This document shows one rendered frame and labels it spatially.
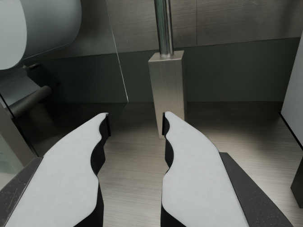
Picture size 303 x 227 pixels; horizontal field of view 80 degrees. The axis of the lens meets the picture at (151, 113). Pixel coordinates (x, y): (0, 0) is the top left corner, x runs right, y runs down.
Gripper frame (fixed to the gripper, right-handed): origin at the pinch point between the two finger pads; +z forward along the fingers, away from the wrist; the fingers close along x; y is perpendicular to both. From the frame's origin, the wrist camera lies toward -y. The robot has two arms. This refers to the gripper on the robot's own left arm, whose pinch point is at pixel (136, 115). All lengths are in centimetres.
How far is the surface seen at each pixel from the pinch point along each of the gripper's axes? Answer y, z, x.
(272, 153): 29, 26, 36
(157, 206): 33.6, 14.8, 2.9
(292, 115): 23, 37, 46
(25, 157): 19.8, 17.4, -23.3
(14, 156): 18.4, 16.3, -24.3
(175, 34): 3, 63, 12
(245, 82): 20, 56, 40
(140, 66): 16, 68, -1
